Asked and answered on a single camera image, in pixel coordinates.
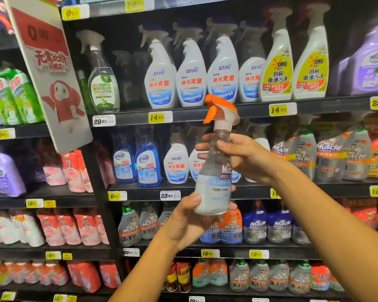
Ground person's left hand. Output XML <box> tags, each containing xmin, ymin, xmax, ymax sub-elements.
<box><xmin>160</xmin><ymin>185</ymin><xmax>238</xmax><ymax>253</ymax></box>

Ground person's right hand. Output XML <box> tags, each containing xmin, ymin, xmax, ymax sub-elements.
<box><xmin>195</xmin><ymin>133</ymin><xmax>284</xmax><ymax>186</ymax></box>

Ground clear orange-trigger spray bottle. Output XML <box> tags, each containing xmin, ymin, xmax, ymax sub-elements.
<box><xmin>194</xmin><ymin>94</ymin><xmax>240</xmax><ymax>216</ymax></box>

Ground person's right forearm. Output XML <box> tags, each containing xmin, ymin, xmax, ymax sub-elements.
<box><xmin>269</xmin><ymin>160</ymin><xmax>378</xmax><ymax>302</ymax></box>

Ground person's left forearm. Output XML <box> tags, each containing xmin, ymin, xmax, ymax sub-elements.
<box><xmin>109</xmin><ymin>231</ymin><xmax>179</xmax><ymax>302</ymax></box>

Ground white blue-label spray bottle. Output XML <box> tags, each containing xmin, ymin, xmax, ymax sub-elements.
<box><xmin>163</xmin><ymin>132</ymin><xmax>190</xmax><ymax>185</ymax></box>
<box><xmin>139</xmin><ymin>25</ymin><xmax>177</xmax><ymax>110</ymax></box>
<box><xmin>238</xmin><ymin>20</ymin><xmax>268</xmax><ymax>103</ymax></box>
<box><xmin>206</xmin><ymin>17</ymin><xmax>239</xmax><ymax>104</ymax></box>
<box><xmin>173</xmin><ymin>22</ymin><xmax>207</xmax><ymax>108</ymax></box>
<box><xmin>188</xmin><ymin>148</ymin><xmax>208</xmax><ymax>182</ymax></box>

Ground grey green-cap spray bottle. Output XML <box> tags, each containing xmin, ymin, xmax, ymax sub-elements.
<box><xmin>139</xmin><ymin>203</ymin><xmax>160</xmax><ymax>240</ymax></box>
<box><xmin>118</xmin><ymin>203</ymin><xmax>142</xmax><ymax>247</ymax></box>
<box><xmin>288</xmin><ymin>261</ymin><xmax>312</xmax><ymax>295</ymax></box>
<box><xmin>229</xmin><ymin>260</ymin><xmax>250</xmax><ymax>292</ymax></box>
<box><xmin>269</xmin><ymin>260</ymin><xmax>290</xmax><ymax>292</ymax></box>
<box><xmin>158</xmin><ymin>203</ymin><xmax>177</xmax><ymax>229</ymax></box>
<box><xmin>249</xmin><ymin>260</ymin><xmax>270</xmax><ymax>292</ymax></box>

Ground black metal store shelf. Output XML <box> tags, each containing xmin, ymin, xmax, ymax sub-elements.
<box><xmin>0</xmin><ymin>34</ymin><xmax>123</xmax><ymax>302</ymax></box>
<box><xmin>60</xmin><ymin>0</ymin><xmax>378</xmax><ymax>302</ymax></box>

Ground blue-label cleaner bottle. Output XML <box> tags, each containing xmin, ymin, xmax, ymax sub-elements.
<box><xmin>199</xmin><ymin>221</ymin><xmax>221</xmax><ymax>244</ymax></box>

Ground orange-label cleaner bottle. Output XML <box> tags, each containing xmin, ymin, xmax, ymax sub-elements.
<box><xmin>220</xmin><ymin>209</ymin><xmax>243</xmax><ymax>245</ymax></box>

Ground blue glass cleaner bottle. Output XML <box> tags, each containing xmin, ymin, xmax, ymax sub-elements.
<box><xmin>135</xmin><ymin>129</ymin><xmax>163</xmax><ymax>187</ymax></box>
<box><xmin>113</xmin><ymin>135</ymin><xmax>138</xmax><ymax>183</ymax></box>

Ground orange-top cleaner bottle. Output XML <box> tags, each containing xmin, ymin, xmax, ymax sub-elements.
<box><xmin>209</xmin><ymin>258</ymin><xmax>229</xmax><ymax>287</ymax></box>
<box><xmin>192</xmin><ymin>259</ymin><xmax>210</xmax><ymax>288</ymax></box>

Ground red yellow spray can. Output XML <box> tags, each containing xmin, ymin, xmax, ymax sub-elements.
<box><xmin>176</xmin><ymin>262</ymin><xmax>192</xmax><ymax>293</ymax></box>
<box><xmin>166</xmin><ymin>262</ymin><xmax>179</xmax><ymax>292</ymax></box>

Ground white yellow-label spray bottle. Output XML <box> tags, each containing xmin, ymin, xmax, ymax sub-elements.
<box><xmin>259</xmin><ymin>6</ymin><xmax>294</xmax><ymax>102</ymax></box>
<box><xmin>292</xmin><ymin>2</ymin><xmax>331</xmax><ymax>100</ymax></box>

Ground dark red refill pouch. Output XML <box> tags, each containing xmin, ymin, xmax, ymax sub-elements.
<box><xmin>94</xmin><ymin>141</ymin><xmax>116</xmax><ymax>186</ymax></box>

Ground dim clear spray bottle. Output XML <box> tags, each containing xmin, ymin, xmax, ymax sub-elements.
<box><xmin>112</xmin><ymin>49</ymin><xmax>150</xmax><ymax>108</ymax></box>

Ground pink refill pouch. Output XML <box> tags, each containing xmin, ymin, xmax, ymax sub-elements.
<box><xmin>61</xmin><ymin>151</ymin><xmax>86</xmax><ymax>193</ymax></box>
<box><xmin>42</xmin><ymin>144</ymin><xmax>67</xmax><ymax>186</ymax></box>
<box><xmin>74</xmin><ymin>150</ymin><xmax>94</xmax><ymax>193</ymax></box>

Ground clear green-label spray bottle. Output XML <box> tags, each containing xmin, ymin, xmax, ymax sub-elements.
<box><xmin>76</xmin><ymin>30</ymin><xmax>120</xmax><ymax>114</ymax></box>

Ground dark green bottle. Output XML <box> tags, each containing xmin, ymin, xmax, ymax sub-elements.
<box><xmin>76</xmin><ymin>70</ymin><xmax>96</xmax><ymax>116</ymax></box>

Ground row of pink white pouches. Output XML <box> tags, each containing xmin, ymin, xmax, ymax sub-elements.
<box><xmin>0</xmin><ymin>208</ymin><xmax>110</xmax><ymax>247</ymax></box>

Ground red refill packs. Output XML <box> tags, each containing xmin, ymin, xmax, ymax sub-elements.
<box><xmin>346</xmin><ymin>199</ymin><xmax>378</xmax><ymax>241</ymax></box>

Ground row of orange pink pouches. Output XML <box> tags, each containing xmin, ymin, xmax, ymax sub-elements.
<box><xmin>0</xmin><ymin>260</ymin><xmax>122</xmax><ymax>294</ymax></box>

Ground large purple detergent bottle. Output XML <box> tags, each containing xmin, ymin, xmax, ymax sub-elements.
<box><xmin>350</xmin><ymin>22</ymin><xmax>378</xmax><ymax>95</ymax></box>

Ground white red promotional sign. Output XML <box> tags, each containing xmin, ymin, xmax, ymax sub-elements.
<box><xmin>3</xmin><ymin>0</ymin><xmax>93</xmax><ymax>154</ymax></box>

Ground green refill pouch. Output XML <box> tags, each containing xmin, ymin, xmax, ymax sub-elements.
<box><xmin>0</xmin><ymin>72</ymin><xmax>22</xmax><ymax>126</ymax></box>
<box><xmin>6</xmin><ymin>69</ymin><xmax>45</xmax><ymax>124</ymax></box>

